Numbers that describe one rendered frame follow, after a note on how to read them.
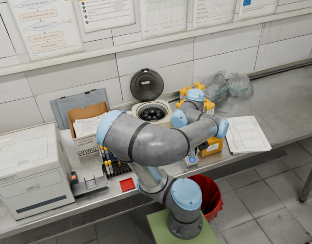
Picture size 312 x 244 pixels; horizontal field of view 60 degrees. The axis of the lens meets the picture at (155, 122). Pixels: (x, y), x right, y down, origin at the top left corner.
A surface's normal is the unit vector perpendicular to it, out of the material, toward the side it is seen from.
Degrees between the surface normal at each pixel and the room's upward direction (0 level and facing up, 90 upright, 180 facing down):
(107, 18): 90
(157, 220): 2
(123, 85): 90
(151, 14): 94
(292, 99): 0
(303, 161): 0
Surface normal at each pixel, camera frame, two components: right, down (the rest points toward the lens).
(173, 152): 0.54, 0.25
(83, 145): 0.35, 0.54
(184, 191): 0.08, -0.74
